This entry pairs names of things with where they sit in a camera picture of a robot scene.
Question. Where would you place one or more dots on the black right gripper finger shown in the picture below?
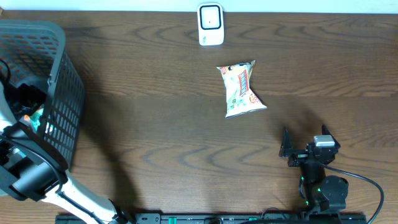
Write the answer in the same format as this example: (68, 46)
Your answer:
(286, 147)
(325, 130)

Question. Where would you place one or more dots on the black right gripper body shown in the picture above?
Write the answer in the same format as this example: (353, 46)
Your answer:
(298, 157)

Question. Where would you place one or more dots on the yellow snack bag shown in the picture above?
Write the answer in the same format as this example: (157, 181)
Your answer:
(240, 99)

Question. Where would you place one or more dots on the teal white packet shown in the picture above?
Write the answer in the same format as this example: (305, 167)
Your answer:
(35, 118)

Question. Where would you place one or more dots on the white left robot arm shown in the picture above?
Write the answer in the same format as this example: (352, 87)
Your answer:
(73, 196)

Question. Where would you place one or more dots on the white barcode scanner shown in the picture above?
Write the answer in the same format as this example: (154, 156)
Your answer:
(210, 24)

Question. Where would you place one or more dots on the dark grey plastic basket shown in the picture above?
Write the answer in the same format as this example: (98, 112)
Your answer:
(33, 53)

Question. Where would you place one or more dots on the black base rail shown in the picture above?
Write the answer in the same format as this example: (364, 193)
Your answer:
(155, 218)

